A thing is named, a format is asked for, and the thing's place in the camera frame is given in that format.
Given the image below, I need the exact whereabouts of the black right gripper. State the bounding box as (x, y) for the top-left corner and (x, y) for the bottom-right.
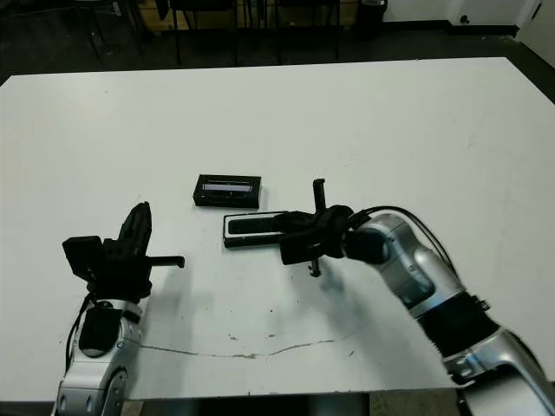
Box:
(273, 178), (355, 278)

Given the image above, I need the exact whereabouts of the black box lid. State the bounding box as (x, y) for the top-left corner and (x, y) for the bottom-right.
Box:
(192, 173), (263, 211)

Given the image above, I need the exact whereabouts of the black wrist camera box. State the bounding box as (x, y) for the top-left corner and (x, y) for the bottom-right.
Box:
(280, 239), (320, 267)
(61, 235), (106, 279)

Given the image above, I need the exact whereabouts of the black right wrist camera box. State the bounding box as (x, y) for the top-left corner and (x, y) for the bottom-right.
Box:
(280, 239), (320, 267)

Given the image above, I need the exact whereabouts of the black box base white insert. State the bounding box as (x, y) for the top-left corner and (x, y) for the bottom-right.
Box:
(222, 210), (291, 250)

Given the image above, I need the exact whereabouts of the black phone-like camera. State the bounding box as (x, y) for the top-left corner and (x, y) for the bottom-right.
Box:
(227, 218), (284, 236)

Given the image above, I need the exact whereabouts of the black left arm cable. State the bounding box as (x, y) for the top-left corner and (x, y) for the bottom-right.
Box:
(64, 294), (95, 369)

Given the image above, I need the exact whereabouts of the black trash bin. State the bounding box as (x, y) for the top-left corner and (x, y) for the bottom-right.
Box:
(355, 0), (388, 41)

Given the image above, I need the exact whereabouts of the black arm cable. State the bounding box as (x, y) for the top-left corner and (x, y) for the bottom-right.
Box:
(350, 205), (461, 288)
(64, 294), (95, 369)

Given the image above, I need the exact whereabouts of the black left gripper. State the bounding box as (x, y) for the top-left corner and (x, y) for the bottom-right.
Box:
(83, 201), (187, 301)

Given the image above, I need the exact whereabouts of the black chair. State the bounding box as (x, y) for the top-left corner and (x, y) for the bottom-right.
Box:
(170, 0), (239, 67)
(241, 0), (343, 64)

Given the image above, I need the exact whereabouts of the white door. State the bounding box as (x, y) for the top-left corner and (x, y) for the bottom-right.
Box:
(517, 0), (555, 45)

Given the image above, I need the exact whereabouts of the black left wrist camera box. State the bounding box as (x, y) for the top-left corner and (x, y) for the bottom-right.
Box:
(61, 235), (106, 279)

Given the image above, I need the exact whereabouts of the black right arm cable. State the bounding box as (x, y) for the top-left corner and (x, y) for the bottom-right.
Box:
(350, 205), (461, 288)

